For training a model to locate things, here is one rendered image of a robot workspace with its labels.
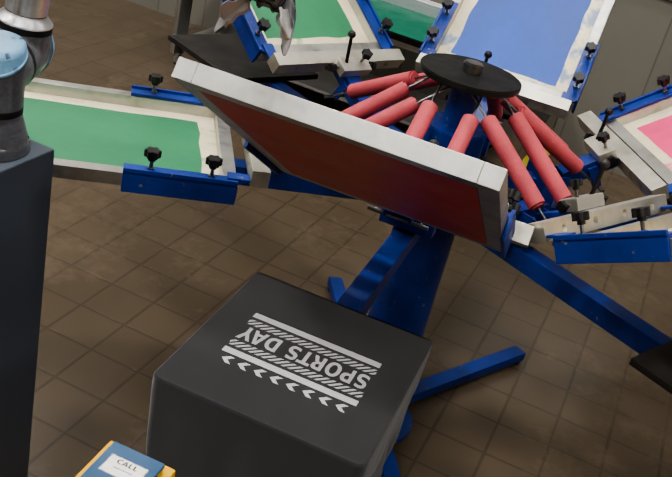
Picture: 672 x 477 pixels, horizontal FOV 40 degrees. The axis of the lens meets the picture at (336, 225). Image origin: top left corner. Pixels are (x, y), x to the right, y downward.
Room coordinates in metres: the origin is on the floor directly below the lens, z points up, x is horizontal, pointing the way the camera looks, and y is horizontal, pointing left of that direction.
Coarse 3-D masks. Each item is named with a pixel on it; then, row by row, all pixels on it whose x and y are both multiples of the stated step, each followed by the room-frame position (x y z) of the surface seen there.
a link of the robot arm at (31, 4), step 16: (16, 0) 1.78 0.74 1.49; (32, 0) 1.78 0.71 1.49; (48, 0) 1.82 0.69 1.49; (0, 16) 1.78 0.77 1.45; (16, 16) 1.78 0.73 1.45; (32, 16) 1.79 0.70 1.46; (16, 32) 1.76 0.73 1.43; (32, 32) 1.77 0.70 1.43; (48, 32) 1.81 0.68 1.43; (32, 48) 1.77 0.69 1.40; (48, 48) 1.82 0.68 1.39; (48, 64) 1.85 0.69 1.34
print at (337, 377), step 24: (240, 336) 1.59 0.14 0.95; (264, 336) 1.61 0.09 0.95; (288, 336) 1.63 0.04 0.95; (312, 336) 1.66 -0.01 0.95; (240, 360) 1.51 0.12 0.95; (264, 360) 1.53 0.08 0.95; (288, 360) 1.55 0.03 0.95; (312, 360) 1.57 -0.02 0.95; (336, 360) 1.59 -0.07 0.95; (360, 360) 1.61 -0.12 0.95; (288, 384) 1.47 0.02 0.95; (312, 384) 1.49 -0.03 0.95; (336, 384) 1.51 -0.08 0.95; (360, 384) 1.53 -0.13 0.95; (336, 408) 1.43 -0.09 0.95
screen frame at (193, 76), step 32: (192, 64) 1.47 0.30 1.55; (224, 96) 1.44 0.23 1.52; (256, 96) 1.43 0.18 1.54; (288, 96) 1.42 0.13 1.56; (320, 128) 1.39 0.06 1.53; (352, 128) 1.39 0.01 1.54; (384, 128) 1.38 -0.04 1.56; (416, 160) 1.35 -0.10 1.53; (448, 160) 1.35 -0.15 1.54; (480, 160) 1.34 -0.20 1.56; (480, 192) 1.37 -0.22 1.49
